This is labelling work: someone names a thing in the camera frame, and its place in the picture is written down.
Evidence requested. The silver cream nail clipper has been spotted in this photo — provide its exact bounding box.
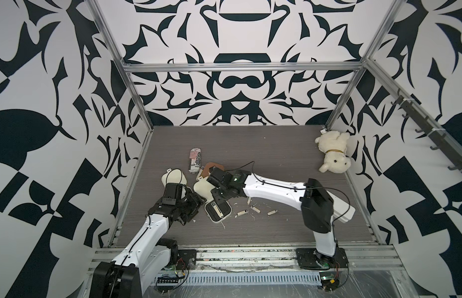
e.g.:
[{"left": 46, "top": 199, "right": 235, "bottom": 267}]
[{"left": 212, "top": 202, "right": 224, "bottom": 219}]

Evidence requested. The cream nail kit case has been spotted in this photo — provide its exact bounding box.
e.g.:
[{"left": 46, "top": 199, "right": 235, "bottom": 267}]
[
  {"left": 161, "top": 168, "right": 188, "bottom": 186},
  {"left": 193, "top": 178, "right": 232, "bottom": 223}
]

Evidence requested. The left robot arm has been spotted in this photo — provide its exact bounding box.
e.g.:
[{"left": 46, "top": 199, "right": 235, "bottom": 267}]
[{"left": 89, "top": 183, "right": 206, "bottom": 298}]

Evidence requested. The brown nail kit case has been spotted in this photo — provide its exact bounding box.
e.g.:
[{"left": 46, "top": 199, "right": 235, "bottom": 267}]
[{"left": 200, "top": 162, "right": 225, "bottom": 178}]

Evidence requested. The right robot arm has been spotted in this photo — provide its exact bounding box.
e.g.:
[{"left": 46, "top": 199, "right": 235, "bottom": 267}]
[{"left": 206, "top": 167, "right": 355, "bottom": 259}]

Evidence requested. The white teddy bear plush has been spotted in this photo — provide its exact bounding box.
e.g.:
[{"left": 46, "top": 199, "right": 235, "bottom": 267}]
[{"left": 315, "top": 130, "right": 351, "bottom": 174}]

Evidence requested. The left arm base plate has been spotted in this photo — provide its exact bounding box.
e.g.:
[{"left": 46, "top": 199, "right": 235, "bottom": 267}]
[{"left": 167, "top": 249, "right": 197, "bottom": 271}]

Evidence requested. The right circuit board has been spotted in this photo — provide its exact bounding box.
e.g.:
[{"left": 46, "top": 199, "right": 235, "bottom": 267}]
[{"left": 319, "top": 272, "right": 340, "bottom": 293}]

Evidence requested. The wall hook rail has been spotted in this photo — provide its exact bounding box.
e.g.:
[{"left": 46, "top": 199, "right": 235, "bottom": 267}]
[{"left": 390, "top": 88, "right": 462, "bottom": 171}]

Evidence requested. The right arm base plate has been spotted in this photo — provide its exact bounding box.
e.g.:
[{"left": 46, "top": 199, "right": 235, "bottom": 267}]
[{"left": 296, "top": 247, "right": 348, "bottom": 271}]

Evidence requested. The white box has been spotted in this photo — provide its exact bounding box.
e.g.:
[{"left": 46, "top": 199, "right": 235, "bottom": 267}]
[{"left": 328, "top": 191, "right": 356, "bottom": 223}]

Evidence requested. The crushed flag print can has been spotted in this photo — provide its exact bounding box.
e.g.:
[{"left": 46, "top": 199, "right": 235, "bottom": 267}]
[{"left": 189, "top": 147, "right": 201, "bottom": 173}]

